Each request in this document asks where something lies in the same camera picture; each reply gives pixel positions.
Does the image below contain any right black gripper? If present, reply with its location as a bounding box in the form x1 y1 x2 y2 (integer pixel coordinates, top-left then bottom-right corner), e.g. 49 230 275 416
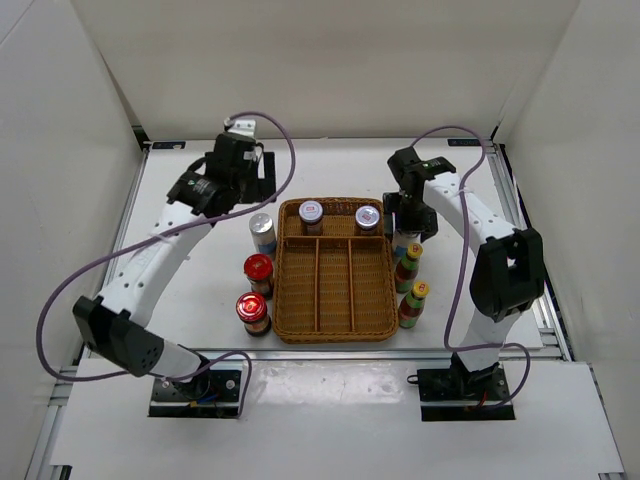
383 191 439 243

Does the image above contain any silver-cap pepper shaker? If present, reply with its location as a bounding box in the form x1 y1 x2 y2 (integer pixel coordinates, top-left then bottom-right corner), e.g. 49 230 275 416
249 213 277 259
391 229 420 263

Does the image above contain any white-lid spice jar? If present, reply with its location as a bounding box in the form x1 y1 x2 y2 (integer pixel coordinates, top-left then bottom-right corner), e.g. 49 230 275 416
355 205 381 236
299 200 324 236

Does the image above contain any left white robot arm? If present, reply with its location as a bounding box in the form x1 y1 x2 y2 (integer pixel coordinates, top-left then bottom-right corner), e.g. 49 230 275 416
72 127 275 400

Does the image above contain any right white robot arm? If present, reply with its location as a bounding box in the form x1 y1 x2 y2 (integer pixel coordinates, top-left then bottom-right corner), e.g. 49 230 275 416
383 147 545 400

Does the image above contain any upper yellow-cap chili bottle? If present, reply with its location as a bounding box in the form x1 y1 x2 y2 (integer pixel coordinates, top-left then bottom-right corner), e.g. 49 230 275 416
394 243 423 293

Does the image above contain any yellow-cap chili bottle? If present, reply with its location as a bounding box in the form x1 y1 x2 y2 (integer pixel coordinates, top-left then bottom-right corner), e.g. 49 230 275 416
398 281 430 329
394 243 423 293

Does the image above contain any upper red-lid sauce jar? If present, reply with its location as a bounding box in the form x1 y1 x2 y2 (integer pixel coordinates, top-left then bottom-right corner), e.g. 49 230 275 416
243 253 274 299

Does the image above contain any red-lid sauce jar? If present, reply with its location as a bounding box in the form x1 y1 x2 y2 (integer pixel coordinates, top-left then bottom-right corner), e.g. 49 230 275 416
236 292 271 337
243 253 274 299

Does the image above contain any lower yellow-cap chili bottle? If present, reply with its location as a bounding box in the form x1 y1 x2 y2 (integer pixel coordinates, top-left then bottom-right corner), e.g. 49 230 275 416
398 281 430 329

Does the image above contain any brown wicker divided basket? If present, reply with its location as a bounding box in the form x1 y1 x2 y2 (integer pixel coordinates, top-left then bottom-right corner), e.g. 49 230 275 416
272 197 399 344

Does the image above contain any lower red-lid sauce jar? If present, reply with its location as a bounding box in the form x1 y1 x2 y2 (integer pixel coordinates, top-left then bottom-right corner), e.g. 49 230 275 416
236 292 271 337

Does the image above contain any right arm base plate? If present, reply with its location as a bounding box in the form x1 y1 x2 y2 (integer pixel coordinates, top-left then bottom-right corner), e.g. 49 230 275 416
407 354 516 422

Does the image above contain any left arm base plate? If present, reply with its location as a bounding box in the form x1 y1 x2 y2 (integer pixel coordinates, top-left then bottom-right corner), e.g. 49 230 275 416
148 346 253 419

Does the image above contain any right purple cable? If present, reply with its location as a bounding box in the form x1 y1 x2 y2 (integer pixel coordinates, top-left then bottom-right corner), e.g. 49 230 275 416
409 124 531 410

